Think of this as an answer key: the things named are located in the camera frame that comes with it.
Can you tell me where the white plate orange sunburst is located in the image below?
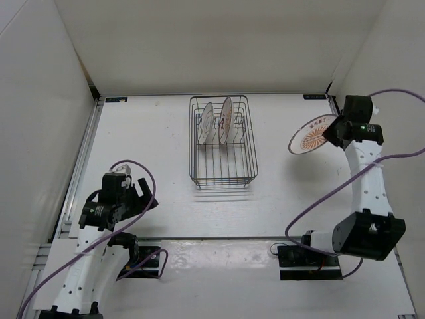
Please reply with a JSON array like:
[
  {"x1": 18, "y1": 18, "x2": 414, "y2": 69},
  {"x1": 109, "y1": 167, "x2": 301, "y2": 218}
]
[{"x1": 288, "y1": 114, "x2": 337, "y2": 155}]

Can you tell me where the white plate red pattern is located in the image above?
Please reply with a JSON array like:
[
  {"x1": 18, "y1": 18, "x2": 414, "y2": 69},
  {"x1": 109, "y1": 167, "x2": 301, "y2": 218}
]
[{"x1": 218, "y1": 96, "x2": 232, "y2": 145}]

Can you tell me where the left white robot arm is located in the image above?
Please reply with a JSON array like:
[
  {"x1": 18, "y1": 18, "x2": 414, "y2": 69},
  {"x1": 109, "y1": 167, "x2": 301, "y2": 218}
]
[{"x1": 39, "y1": 172, "x2": 158, "y2": 318}]

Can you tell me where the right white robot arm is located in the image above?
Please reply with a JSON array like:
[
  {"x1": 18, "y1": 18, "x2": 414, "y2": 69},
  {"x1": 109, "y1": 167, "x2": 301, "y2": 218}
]
[{"x1": 298, "y1": 95, "x2": 406, "y2": 266}]

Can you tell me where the right blue corner label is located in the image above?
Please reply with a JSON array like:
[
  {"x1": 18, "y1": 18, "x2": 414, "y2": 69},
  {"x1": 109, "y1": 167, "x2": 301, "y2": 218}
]
[{"x1": 303, "y1": 94, "x2": 327, "y2": 100}]

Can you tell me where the blue corner label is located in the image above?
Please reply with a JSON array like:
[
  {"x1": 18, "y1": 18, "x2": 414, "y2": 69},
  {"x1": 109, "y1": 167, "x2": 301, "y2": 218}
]
[
  {"x1": 105, "y1": 97, "x2": 128, "y2": 103},
  {"x1": 303, "y1": 94, "x2": 327, "y2": 100}
]

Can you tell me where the white plate spiral pattern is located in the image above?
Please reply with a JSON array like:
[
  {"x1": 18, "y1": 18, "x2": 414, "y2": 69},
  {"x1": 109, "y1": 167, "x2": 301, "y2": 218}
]
[{"x1": 197, "y1": 102, "x2": 214, "y2": 145}]

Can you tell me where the left blue corner label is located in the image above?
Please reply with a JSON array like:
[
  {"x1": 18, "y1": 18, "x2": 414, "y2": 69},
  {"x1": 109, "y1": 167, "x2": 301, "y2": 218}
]
[{"x1": 105, "y1": 97, "x2": 128, "y2": 103}]

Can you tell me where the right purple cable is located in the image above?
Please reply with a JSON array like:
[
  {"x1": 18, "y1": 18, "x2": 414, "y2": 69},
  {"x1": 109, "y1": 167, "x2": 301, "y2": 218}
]
[{"x1": 284, "y1": 88, "x2": 425, "y2": 278}]

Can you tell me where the purple cable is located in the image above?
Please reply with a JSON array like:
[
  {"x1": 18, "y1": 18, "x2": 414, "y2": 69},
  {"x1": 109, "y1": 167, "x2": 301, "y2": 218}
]
[
  {"x1": 284, "y1": 88, "x2": 425, "y2": 278},
  {"x1": 16, "y1": 159, "x2": 169, "y2": 319}
]

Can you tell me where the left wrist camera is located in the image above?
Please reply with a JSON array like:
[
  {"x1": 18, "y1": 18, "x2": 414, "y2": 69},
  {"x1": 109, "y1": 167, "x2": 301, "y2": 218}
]
[{"x1": 109, "y1": 164, "x2": 131, "y2": 176}]

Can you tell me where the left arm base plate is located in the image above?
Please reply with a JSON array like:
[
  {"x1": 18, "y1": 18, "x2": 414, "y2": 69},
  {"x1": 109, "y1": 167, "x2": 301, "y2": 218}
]
[{"x1": 118, "y1": 245, "x2": 161, "y2": 279}]

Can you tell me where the wire dish rack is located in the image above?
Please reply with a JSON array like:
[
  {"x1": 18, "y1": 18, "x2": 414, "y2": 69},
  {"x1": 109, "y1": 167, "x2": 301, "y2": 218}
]
[{"x1": 189, "y1": 94, "x2": 258, "y2": 189}]

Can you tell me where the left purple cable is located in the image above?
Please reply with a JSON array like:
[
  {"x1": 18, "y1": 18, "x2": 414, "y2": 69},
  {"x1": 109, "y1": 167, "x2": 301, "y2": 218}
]
[{"x1": 16, "y1": 159, "x2": 169, "y2": 319}]

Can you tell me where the left aluminium rail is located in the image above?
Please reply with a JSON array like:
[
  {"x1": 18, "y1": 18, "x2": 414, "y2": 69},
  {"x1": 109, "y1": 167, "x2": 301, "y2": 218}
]
[{"x1": 48, "y1": 98, "x2": 103, "y2": 243}]

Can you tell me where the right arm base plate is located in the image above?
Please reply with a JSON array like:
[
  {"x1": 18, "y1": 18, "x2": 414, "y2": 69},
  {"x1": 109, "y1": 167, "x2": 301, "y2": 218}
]
[{"x1": 277, "y1": 245, "x2": 342, "y2": 281}]

